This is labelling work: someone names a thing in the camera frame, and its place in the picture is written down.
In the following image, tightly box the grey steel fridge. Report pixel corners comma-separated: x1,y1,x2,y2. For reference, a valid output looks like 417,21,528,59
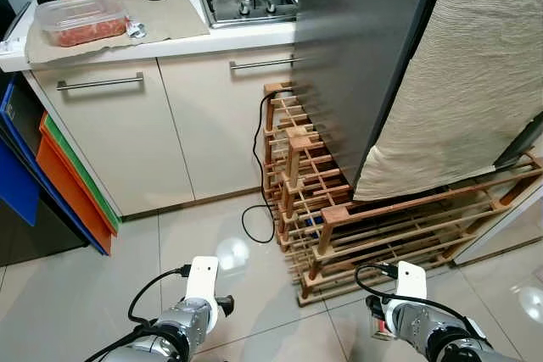
293,0,543,203

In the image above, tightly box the beige cloth over fridge door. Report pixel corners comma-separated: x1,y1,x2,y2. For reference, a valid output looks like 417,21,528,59
352,0,543,203

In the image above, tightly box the wooden wine rack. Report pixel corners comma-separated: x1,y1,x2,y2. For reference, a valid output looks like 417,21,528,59
261,82,543,307

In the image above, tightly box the white side cabinet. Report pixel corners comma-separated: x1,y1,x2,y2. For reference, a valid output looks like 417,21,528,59
454,184,543,266

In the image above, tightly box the green plastic board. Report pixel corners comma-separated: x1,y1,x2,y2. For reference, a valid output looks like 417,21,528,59
42,114,123,226

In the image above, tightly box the beige kitchen base cabinet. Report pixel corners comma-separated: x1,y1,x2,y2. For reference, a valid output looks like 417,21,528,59
0,19,299,220

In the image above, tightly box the orange plastic board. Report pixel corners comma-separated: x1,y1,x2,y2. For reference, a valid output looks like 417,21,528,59
36,112,116,253

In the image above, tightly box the blue plastic board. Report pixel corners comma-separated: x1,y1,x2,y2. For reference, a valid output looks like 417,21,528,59
0,82,112,258

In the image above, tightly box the crumpled foil wrapper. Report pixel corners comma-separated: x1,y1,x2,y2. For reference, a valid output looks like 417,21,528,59
127,19,148,42

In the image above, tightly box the beige counter cloth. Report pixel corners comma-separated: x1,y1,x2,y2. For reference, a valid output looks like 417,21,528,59
25,0,212,65

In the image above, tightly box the clear plastic food container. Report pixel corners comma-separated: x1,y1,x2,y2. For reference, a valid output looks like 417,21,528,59
36,0,131,48

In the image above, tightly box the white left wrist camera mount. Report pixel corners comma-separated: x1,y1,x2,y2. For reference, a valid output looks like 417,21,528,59
184,255,221,334

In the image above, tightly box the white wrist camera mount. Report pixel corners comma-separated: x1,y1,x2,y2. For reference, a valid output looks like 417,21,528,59
184,255,221,334
386,261,428,305

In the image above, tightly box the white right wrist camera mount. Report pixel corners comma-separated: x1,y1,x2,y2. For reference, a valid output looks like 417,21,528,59
386,261,428,305

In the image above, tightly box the steel cabinet bar handle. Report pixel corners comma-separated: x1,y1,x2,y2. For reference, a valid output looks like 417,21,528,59
56,72,146,94
229,57,299,73

